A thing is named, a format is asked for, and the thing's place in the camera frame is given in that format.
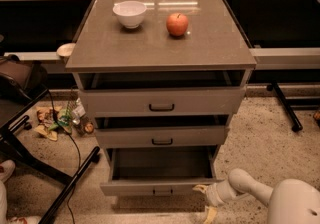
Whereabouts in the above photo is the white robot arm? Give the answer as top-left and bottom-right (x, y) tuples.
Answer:
(193, 169), (320, 224)

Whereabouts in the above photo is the pile of toys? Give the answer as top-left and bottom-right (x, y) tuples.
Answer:
(34, 99), (94, 141)

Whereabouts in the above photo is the red apple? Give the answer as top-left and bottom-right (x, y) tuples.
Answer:
(166, 13), (189, 37)

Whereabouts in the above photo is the black stand leg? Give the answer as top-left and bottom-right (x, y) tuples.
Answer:
(265, 81), (320, 133)

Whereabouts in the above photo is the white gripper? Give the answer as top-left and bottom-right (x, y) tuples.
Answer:
(193, 180), (247, 224)

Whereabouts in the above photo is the small round dish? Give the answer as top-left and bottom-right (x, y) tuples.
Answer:
(57, 43), (75, 58)

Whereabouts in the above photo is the grey drawer cabinet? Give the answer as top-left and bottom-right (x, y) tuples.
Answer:
(65, 0), (258, 209)

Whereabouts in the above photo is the black table frame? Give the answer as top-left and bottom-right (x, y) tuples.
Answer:
(0, 89), (101, 224)

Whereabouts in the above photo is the white ceramic bowl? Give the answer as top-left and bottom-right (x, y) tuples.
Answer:
(113, 1), (147, 29)

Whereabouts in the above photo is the black power cable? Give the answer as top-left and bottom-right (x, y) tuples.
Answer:
(46, 88), (83, 224)

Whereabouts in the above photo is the grey drawer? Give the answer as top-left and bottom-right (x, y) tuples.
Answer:
(95, 125), (229, 148)
(79, 88), (245, 117)
(101, 145), (220, 196)

